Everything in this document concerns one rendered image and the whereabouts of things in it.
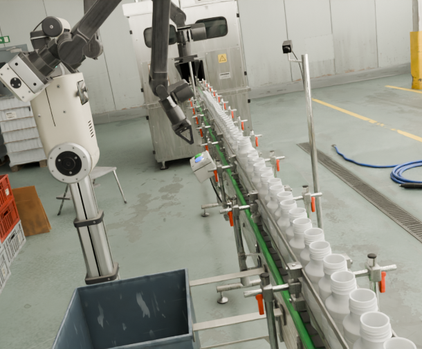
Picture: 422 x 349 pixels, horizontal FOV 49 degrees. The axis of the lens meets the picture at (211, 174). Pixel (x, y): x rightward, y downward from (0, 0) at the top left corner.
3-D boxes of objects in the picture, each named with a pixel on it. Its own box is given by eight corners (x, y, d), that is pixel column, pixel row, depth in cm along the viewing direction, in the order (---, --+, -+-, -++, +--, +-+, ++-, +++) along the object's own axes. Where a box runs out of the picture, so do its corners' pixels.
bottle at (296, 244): (328, 289, 98) (322, 217, 93) (315, 303, 93) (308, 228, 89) (303, 282, 102) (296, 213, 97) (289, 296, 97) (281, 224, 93)
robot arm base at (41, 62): (51, 82, 154) (25, 54, 151) (69, 67, 154) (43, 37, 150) (44, 84, 146) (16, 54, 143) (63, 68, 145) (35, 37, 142)
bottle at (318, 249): (339, 314, 89) (332, 235, 84) (347, 332, 83) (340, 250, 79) (308, 317, 89) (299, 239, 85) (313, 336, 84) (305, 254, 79)
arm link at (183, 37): (173, 29, 195) (174, 28, 189) (190, 26, 195) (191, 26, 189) (177, 46, 197) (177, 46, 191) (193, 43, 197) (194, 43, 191)
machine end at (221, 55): (259, 154, 610) (238, -14, 551) (154, 172, 604) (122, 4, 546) (241, 133, 763) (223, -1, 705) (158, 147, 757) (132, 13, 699)
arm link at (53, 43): (43, 46, 149) (43, 52, 145) (67, 26, 148) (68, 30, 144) (64, 67, 154) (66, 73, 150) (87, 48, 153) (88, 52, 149)
